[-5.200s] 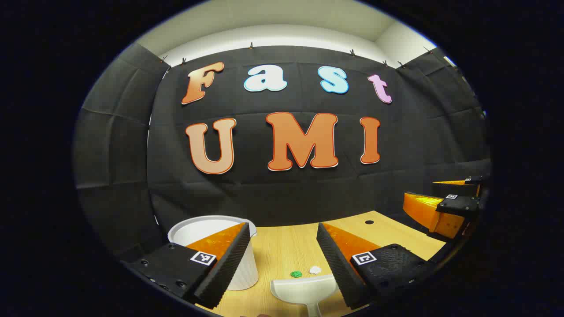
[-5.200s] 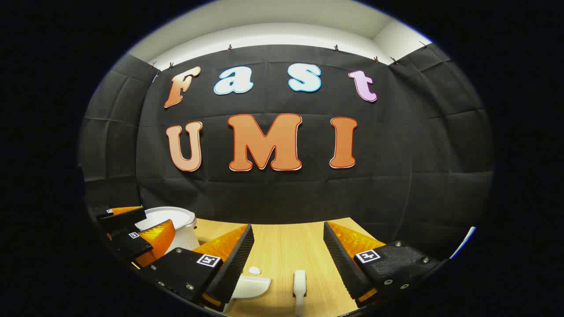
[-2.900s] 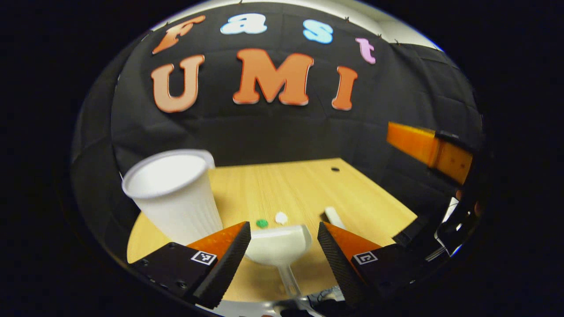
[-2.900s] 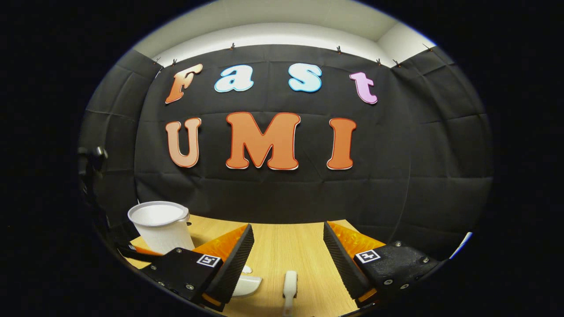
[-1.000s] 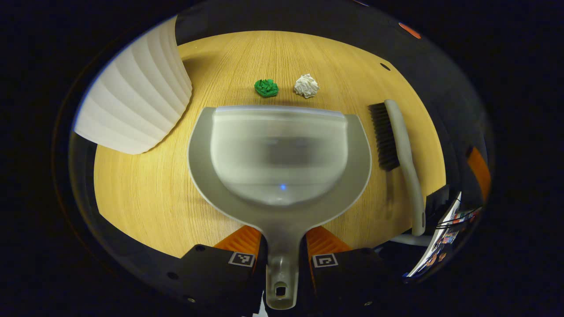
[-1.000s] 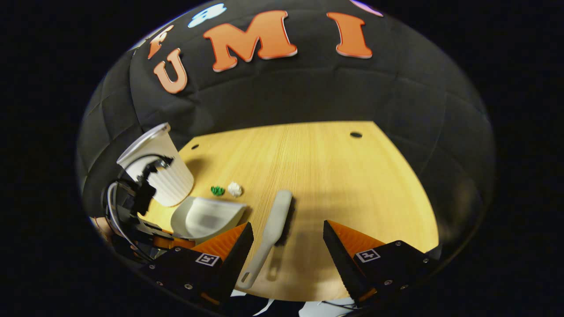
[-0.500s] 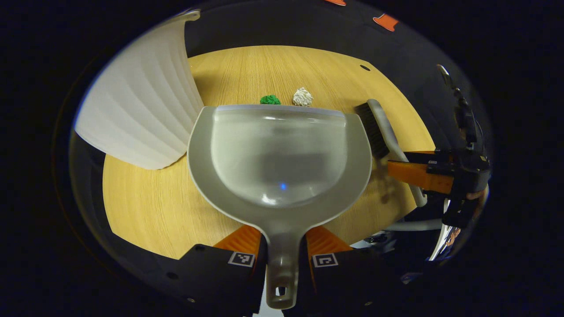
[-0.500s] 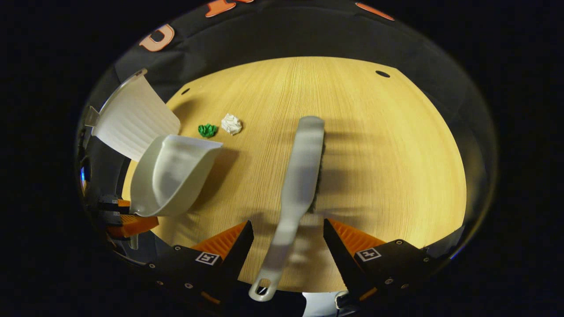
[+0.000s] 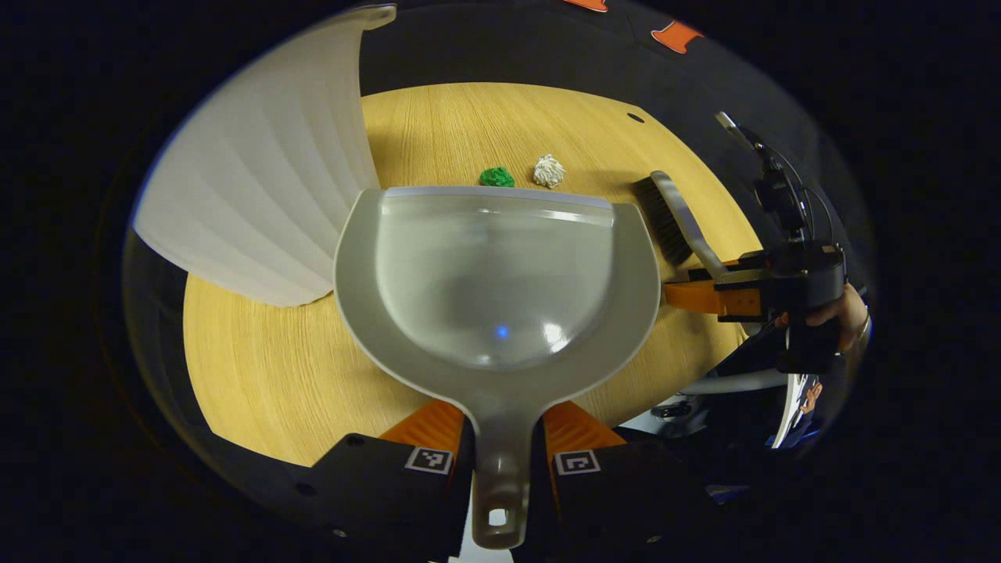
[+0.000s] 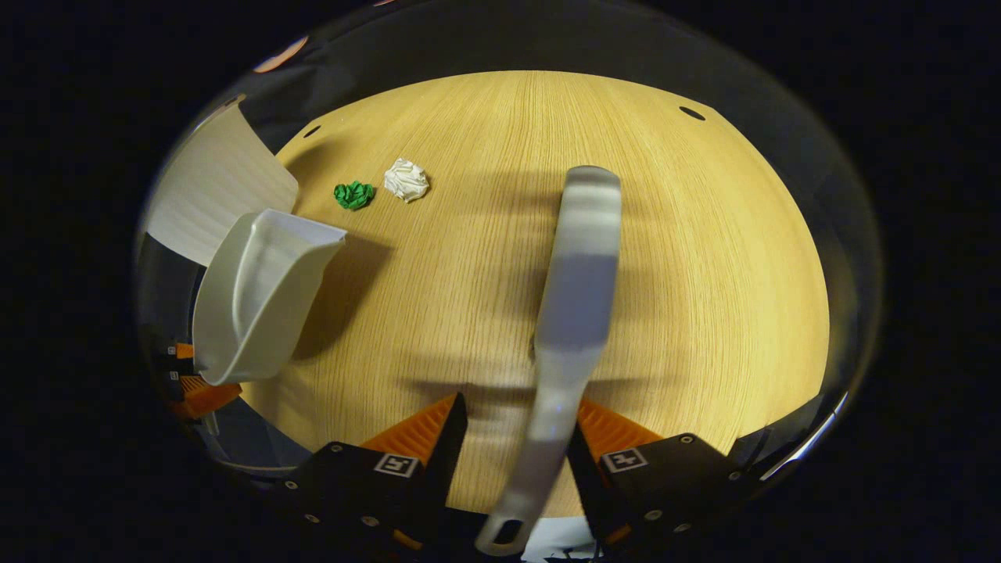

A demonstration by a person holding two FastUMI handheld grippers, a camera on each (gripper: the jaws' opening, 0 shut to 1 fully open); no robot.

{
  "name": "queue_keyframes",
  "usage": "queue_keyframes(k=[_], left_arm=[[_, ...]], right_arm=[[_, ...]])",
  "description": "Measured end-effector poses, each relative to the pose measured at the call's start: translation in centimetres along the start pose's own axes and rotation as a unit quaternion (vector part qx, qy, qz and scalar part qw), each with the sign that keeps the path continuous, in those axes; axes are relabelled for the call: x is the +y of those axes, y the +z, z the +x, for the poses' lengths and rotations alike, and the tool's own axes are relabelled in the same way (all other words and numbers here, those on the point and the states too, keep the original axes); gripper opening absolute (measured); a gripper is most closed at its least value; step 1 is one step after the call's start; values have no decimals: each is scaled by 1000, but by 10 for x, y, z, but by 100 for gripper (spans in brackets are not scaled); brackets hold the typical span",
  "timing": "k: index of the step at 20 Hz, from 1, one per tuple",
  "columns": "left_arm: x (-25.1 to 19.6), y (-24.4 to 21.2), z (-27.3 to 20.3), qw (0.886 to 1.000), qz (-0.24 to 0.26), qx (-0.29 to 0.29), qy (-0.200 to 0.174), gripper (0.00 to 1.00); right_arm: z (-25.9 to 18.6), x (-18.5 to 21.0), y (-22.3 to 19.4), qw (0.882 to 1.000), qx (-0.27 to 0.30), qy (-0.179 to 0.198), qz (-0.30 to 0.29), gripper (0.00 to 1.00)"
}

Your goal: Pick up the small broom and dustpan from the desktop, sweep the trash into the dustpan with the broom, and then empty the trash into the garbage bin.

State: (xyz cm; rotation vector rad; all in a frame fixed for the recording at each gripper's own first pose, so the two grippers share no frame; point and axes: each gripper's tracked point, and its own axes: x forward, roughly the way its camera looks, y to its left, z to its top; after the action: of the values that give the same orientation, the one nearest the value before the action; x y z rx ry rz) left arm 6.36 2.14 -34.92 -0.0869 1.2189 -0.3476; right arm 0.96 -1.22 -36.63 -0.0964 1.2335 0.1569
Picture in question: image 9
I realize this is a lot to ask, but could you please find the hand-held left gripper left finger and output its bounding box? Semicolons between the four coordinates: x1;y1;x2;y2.
293;400;475;562

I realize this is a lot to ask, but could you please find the white ribbed garbage bin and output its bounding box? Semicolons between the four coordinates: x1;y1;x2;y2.
133;6;397;307

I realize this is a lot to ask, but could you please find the white plastic dustpan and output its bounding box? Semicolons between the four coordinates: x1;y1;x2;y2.
334;186;662;550

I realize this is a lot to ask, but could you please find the small white broom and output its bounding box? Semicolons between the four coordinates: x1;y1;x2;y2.
632;170;763;284

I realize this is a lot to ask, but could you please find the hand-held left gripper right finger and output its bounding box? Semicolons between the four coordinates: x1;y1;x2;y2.
542;400;730;561

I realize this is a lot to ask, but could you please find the white paper ball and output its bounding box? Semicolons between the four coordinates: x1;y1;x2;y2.
533;153;566;189

